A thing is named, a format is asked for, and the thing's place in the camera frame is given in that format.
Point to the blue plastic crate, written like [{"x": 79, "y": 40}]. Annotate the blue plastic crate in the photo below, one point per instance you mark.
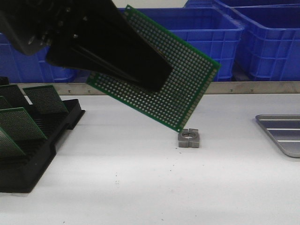
[
  {"x": 205, "y": 28},
  {"x": 19, "y": 68},
  {"x": 269, "y": 48}
]

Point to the silver metal tray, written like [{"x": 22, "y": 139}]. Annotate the silver metal tray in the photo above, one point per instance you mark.
[{"x": 284, "y": 131}]

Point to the centre blue plastic crate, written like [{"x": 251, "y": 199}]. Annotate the centre blue plastic crate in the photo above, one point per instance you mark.
[{"x": 205, "y": 28}]

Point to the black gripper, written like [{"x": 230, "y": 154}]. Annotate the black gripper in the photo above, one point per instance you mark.
[{"x": 31, "y": 25}]

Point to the left blue plastic crate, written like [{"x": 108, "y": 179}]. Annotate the left blue plastic crate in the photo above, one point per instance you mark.
[{"x": 19, "y": 68}]

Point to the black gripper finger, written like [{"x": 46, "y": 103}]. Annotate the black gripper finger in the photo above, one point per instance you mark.
[{"x": 95, "y": 36}]

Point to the far right blue crate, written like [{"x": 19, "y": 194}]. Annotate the far right blue crate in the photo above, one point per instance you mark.
[{"x": 239, "y": 3}]

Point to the right blue plastic crate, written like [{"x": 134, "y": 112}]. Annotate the right blue plastic crate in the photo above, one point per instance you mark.
[{"x": 269, "y": 48}]

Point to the green perforated board front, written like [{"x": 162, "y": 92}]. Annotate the green perforated board front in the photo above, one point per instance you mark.
[{"x": 193, "y": 71}]

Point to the grey square metal nut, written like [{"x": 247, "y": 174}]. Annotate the grey square metal nut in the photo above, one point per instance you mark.
[{"x": 189, "y": 138}]

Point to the green perforated board middle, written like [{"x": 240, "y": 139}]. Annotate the green perforated board middle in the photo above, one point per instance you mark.
[{"x": 19, "y": 125}]

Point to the green perforated board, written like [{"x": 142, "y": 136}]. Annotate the green perforated board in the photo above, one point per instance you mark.
[
  {"x": 19, "y": 125},
  {"x": 193, "y": 71},
  {"x": 14, "y": 96},
  {"x": 45, "y": 99}
]

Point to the green perforated board rear right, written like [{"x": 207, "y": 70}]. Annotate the green perforated board rear right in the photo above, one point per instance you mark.
[{"x": 45, "y": 99}]

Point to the green perforated board rear left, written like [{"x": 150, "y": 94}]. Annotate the green perforated board rear left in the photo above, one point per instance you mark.
[{"x": 14, "y": 96}]

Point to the black slotted board rack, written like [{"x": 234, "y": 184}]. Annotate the black slotted board rack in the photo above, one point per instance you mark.
[{"x": 22, "y": 163}]

